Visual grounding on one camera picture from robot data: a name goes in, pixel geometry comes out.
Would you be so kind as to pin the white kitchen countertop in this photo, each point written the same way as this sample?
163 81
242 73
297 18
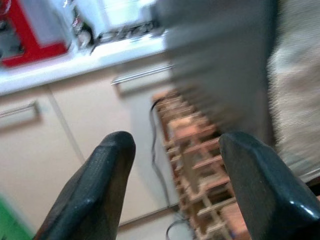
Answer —
82 62

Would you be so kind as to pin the beige speckled cloth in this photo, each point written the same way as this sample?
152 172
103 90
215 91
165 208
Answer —
295 87

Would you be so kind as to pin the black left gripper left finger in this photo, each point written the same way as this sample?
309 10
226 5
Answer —
92 190

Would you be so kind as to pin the red kitchen appliance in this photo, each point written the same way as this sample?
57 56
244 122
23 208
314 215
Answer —
32 30

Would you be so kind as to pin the black gas stove grate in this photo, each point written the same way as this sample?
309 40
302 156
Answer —
127 31

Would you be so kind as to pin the green object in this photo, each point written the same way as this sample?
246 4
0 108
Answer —
12 220

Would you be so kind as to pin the wooden lattice rack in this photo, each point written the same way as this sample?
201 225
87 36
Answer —
197 162

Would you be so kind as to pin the beige cabinet door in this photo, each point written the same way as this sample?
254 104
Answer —
32 155

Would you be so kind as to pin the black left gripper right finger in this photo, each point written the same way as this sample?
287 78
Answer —
260 190

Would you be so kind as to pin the grey knitted garment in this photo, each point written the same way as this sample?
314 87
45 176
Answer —
220 60

